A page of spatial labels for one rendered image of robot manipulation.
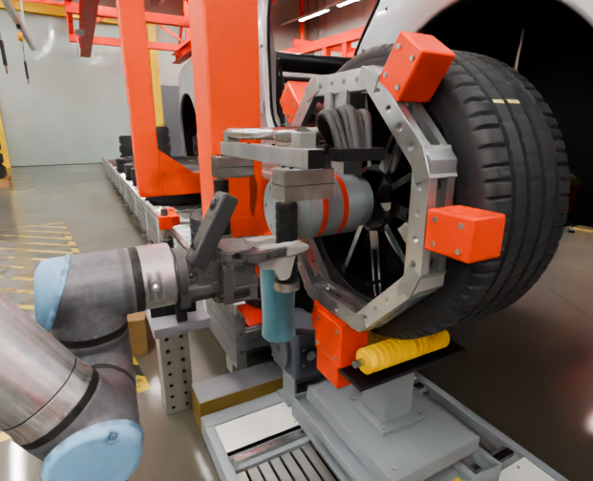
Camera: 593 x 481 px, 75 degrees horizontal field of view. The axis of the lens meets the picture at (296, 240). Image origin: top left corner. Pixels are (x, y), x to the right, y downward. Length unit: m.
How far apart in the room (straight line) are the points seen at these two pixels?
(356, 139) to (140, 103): 2.57
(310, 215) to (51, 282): 0.46
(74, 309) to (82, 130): 13.20
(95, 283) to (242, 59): 0.87
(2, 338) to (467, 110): 0.68
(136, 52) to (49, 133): 10.60
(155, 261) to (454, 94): 0.55
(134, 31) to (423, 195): 2.72
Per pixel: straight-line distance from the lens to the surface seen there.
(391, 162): 0.89
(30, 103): 13.64
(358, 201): 0.83
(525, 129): 0.80
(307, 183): 0.61
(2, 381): 0.44
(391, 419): 1.21
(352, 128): 0.65
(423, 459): 1.15
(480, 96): 0.76
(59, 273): 0.55
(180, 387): 1.58
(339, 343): 0.95
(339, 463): 1.21
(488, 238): 0.65
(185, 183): 3.18
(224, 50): 1.23
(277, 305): 0.98
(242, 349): 1.55
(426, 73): 0.72
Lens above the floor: 1.01
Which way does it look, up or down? 16 degrees down
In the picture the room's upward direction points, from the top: straight up
